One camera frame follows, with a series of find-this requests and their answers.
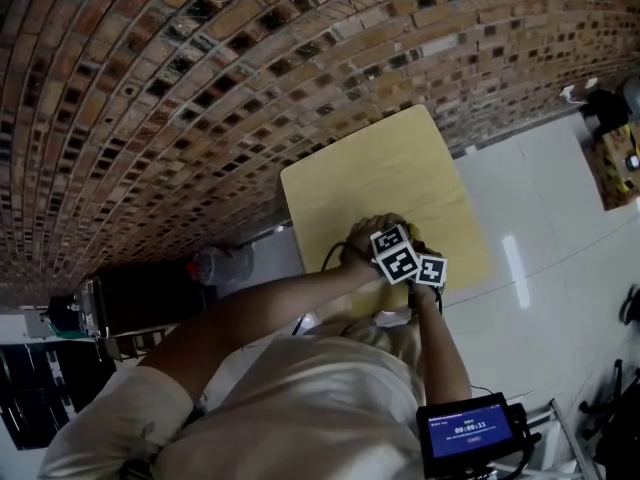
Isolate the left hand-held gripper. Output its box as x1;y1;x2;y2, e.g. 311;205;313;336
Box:
368;222;422;286

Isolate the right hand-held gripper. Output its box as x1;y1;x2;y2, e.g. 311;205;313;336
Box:
414;253;449;288

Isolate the person's right forearm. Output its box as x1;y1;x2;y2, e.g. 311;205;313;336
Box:
414;285;474;410

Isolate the person's left forearm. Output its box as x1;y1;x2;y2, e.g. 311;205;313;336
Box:
139;262;379;405

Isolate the person's left hand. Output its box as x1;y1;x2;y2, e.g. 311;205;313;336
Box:
344;212;402;272

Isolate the black tablet with blue screen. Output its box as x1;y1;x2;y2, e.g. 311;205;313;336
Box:
415;391;544;480

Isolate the person's beige clothing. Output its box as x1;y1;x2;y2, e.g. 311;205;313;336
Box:
37;317;427;480

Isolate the black office chair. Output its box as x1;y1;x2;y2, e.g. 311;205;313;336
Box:
579;357;640;470
619;284;640;327

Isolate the cardboard box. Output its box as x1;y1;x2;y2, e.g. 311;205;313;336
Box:
584;126;640;212

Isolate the white metal rack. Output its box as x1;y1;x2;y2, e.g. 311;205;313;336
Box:
524;397;607;480

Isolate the white power plug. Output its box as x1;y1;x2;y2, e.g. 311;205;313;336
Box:
559;77;599;105

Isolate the black bag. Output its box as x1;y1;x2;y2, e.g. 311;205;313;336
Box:
581;87;632;137

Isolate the black metal cart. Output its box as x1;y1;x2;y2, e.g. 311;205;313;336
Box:
46;262;219;342

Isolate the white plastic jug red label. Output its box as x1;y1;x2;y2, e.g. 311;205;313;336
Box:
621;77;640;115

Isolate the small wooden rack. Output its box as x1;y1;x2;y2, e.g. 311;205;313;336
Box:
104;329;167;365

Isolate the black computer case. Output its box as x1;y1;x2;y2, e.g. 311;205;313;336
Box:
0;342;117;452

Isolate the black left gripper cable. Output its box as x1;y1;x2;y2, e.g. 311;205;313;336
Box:
291;239;352;337

